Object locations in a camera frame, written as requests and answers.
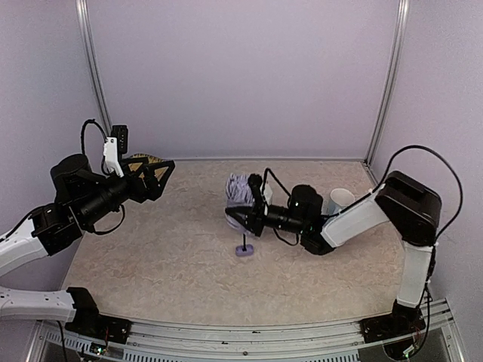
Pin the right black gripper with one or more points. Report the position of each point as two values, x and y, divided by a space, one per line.
257 217

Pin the aluminium frame post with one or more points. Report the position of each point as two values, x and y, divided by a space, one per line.
391 76
81 7

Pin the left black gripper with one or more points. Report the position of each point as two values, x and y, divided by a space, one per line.
136 182

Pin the light blue mug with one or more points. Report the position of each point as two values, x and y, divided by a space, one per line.
339 199

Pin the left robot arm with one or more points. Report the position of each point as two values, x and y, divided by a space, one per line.
82 199

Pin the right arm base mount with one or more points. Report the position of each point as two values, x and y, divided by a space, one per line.
388 326

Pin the lavender folding umbrella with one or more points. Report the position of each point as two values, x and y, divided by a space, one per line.
238 193

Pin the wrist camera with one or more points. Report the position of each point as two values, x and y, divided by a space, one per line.
260 190
115 146

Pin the yellow woven mat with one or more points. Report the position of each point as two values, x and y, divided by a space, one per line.
144 165

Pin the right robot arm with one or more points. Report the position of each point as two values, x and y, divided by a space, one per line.
374 258

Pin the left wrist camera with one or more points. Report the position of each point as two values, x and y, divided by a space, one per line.
115 146

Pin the right aluminium frame post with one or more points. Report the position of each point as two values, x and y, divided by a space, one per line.
391 76

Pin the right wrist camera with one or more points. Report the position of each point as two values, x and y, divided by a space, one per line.
260 190

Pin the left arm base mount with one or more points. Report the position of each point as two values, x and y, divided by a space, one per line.
107 328

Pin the front aluminium rail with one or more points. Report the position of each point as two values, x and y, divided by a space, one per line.
162 341

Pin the left aluminium frame post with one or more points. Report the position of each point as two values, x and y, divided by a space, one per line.
81 7

